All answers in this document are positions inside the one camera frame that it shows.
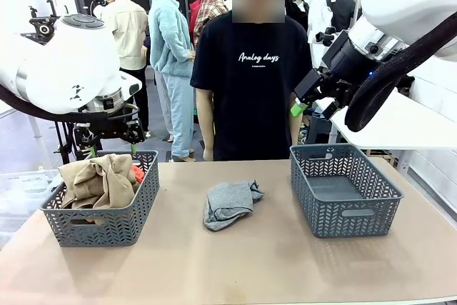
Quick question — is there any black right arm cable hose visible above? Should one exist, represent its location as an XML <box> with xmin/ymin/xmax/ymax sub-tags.
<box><xmin>345</xmin><ymin>10</ymin><xmax>457</xmax><ymax>133</ymax></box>

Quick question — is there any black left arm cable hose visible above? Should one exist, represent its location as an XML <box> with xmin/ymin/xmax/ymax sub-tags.
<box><xmin>0</xmin><ymin>85</ymin><xmax>111</xmax><ymax>123</ymax></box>

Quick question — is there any tan garment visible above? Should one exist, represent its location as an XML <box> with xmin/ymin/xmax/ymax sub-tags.
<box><xmin>59</xmin><ymin>154</ymin><xmax>141</xmax><ymax>210</ymax></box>

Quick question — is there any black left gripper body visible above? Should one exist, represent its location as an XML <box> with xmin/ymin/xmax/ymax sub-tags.
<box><xmin>73</xmin><ymin>114</ymin><xmax>146</xmax><ymax>144</ymax></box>

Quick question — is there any small white desk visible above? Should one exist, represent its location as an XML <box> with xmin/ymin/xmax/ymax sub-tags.
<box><xmin>0</xmin><ymin>103</ymin><xmax>46</xmax><ymax>159</ymax></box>

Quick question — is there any mannequin in white coat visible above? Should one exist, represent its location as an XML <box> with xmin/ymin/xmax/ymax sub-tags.
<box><xmin>307</xmin><ymin>0</ymin><xmax>335</xmax><ymax>70</ymax></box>

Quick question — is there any person's left forearm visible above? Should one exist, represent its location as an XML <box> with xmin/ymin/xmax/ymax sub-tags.
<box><xmin>288</xmin><ymin>104</ymin><xmax>304</xmax><ymax>149</ymax></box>

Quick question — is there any mannequin in red plaid hoodie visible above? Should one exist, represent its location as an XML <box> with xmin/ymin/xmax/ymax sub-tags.
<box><xmin>189</xmin><ymin>0</ymin><xmax>229</xmax><ymax>49</ymax></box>

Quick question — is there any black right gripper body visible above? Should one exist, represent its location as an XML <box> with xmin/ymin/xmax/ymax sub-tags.
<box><xmin>320</xmin><ymin>30</ymin><xmax>374</xmax><ymax>106</ymax></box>

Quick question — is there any large white table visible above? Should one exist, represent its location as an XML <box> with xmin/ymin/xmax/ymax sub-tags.
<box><xmin>313</xmin><ymin>97</ymin><xmax>457</xmax><ymax>177</ymax></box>

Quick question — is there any mannequin in light blue fleece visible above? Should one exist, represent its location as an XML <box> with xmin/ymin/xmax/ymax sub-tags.
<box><xmin>148</xmin><ymin>0</ymin><xmax>196</xmax><ymax>163</ymax></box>

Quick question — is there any mannequin in black jacket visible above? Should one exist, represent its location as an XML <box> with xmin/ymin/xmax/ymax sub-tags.
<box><xmin>326</xmin><ymin>0</ymin><xmax>361</xmax><ymax>33</ymax></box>

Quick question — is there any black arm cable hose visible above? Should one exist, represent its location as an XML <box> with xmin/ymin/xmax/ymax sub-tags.
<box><xmin>0</xmin><ymin>85</ymin><xmax>111</xmax><ymax>123</ymax></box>
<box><xmin>345</xmin><ymin>10</ymin><xmax>457</xmax><ymax>133</ymax></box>

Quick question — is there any mannequin in cream shirt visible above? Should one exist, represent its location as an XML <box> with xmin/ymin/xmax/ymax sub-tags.
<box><xmin>103</xmin><ymin>0</ymin><xmax>151</xmax><ymax>138</ymax></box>

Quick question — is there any black camera tripod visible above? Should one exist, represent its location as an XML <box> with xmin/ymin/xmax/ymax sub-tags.
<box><xmin>20</xmin><ymin>0</ymin><xmax>104</xmax><ymax>165</ymax></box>

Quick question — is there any grey knit garment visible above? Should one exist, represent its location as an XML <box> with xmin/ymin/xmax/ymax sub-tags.
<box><xmin>203</xmin><ymin>179</ymin><xmax>266</xmax><ymax>232</ymax></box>

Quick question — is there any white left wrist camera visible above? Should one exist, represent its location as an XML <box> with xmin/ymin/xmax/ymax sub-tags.
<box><xmin>119</xmin><ymin>71</ymin><xmax>143</xmax><ymax>99</ymax></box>

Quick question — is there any person in black t-shirt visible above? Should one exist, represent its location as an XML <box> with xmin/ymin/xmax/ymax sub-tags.
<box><xmin>190</xmin><ymin>0</ymin><xmax>313</xmax><ymax>162</ymax></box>

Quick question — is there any grey plastic lattice basket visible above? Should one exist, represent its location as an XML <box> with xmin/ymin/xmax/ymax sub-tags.
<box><xmin>289</xmin><ymin>143</ymin><xmax>404</xmax><ymax>239</ymax></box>
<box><xmin>40</xmin><ymin>150</ymin><xmax>161</xmax><ymax>248</ymax></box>

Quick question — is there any person's right forearm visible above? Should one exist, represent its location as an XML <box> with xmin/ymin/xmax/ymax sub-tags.
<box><xmin>197</xmin><ymin>104</ymin><xmax>215</xmax><ymax>162</ymax></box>

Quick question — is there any clear plastic storage box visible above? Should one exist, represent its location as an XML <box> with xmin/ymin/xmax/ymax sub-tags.
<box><xmin>0</xmin><ymin>168</ymin><xmax>64</xmax><ymax>249</ymax></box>

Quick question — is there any orange garment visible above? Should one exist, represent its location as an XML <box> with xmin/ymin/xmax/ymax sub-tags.
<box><xmin>131</xmin><ymin>165</ymin><xmax>146</xmax><ymax>184</ymax></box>

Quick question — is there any dark storage bin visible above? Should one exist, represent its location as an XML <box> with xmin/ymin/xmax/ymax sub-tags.
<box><xmin>306</xmin><ymin>111</ymin><xmax>333</xmax><ymax>145</ymax></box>

